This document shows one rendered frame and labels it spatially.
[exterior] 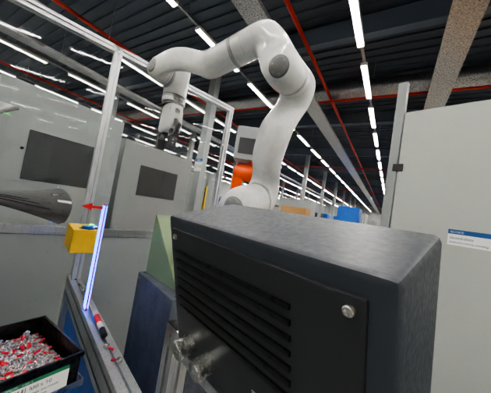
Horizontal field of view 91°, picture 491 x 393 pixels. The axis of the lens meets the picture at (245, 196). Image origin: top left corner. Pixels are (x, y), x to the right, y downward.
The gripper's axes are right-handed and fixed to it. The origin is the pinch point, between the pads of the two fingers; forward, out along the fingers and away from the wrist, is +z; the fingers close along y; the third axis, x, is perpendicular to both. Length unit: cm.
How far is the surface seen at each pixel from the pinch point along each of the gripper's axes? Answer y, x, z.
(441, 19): 24, -501, -404
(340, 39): 201, -443, -405
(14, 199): -4.8, 36.7, 24.7
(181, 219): -60, 22, 20
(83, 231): 21.5, 16.2, 36.5
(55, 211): -7.9, 28.5, 26.6
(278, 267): -75, 22, 22
